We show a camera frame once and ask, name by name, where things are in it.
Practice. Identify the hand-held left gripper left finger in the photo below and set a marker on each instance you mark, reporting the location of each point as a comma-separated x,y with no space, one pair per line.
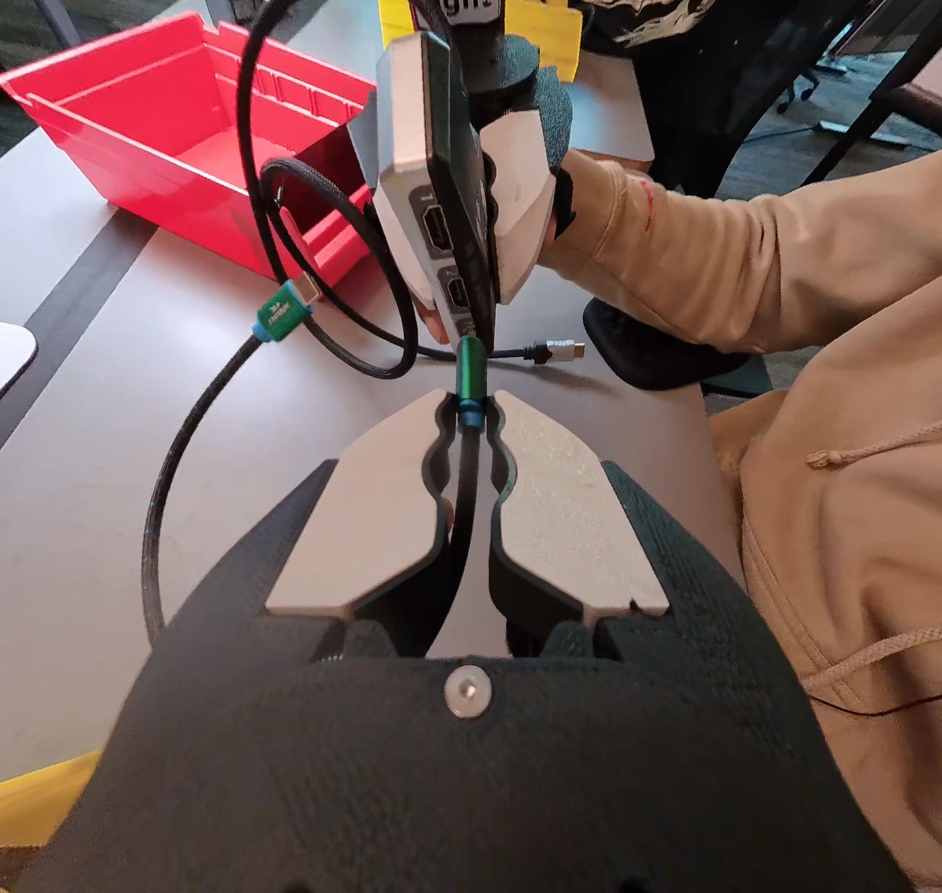
353,510

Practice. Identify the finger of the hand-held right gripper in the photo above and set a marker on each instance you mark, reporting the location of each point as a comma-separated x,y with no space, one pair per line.
522,194
364,142

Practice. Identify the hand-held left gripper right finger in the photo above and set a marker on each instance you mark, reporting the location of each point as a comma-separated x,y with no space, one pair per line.
574,517

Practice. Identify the silver HDMI switch box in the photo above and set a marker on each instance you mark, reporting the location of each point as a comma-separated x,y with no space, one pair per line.
412,113

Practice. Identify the red plastic bin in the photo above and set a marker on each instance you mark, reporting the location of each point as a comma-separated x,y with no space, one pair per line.
147,98

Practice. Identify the yellow plastic bin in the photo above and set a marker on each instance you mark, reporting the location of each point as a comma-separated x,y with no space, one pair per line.
37,797
544,32

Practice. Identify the person's left hand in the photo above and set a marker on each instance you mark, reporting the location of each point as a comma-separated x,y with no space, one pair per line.
447,517

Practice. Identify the person's right hand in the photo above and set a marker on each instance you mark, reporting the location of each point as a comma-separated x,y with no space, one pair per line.
430,323

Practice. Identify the black chair seat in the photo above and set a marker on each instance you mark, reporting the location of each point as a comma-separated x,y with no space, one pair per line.
647,356

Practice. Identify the person's beige hoodie torso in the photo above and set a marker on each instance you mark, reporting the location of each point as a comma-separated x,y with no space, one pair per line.
846,540

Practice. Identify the black office chair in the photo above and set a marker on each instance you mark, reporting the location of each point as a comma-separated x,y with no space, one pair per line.
798,89

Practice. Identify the dark metal table leg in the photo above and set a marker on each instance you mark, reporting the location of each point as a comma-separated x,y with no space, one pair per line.
45,2

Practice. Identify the black tripod stand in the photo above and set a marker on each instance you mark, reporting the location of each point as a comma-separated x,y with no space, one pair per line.
868,104

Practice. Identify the white monitor stand base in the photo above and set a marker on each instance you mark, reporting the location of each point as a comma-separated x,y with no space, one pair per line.
11,356

